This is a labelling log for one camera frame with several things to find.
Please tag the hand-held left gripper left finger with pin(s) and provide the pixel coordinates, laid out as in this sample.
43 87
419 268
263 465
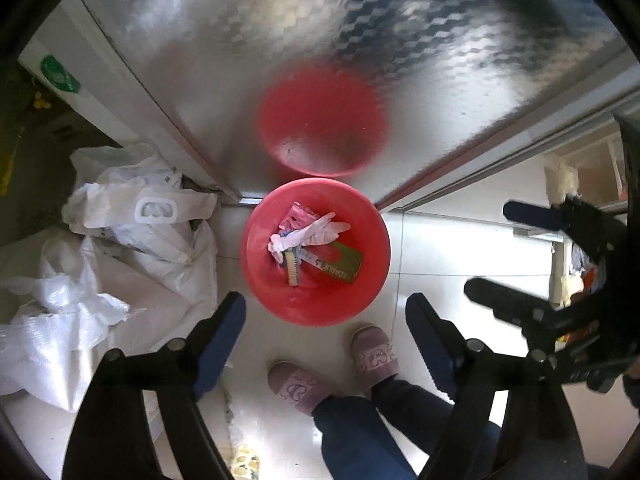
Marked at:
220 345

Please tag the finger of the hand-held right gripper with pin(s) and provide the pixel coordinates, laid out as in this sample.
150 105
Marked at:
505 302
535 212

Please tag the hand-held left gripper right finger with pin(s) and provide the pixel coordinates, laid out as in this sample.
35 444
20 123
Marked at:
430 345

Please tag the red plastic basin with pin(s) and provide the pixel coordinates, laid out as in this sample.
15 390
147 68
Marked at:
270 290

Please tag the small blue yellow comb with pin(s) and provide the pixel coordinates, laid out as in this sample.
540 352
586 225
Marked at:
292 270

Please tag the white rubber glove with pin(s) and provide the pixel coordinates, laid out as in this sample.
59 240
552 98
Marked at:
312 232

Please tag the pink packet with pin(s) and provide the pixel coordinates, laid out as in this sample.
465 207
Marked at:
295 217

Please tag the mauve slipper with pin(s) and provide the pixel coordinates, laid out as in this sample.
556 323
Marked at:
297 387
375 355

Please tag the person's right leg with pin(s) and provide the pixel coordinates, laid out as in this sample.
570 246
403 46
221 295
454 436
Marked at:
425 410

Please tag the person's leg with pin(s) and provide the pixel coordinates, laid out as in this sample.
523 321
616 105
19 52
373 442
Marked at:
425 410
360 440

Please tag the person's left leg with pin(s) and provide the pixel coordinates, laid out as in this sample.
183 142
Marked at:
360 440

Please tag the white woven sack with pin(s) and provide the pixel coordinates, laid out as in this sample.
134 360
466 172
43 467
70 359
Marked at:
60 340

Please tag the steel cabinet door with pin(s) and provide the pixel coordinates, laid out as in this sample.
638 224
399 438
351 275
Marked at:
225 60

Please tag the green round sticker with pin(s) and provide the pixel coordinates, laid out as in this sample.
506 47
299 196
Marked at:
60 74

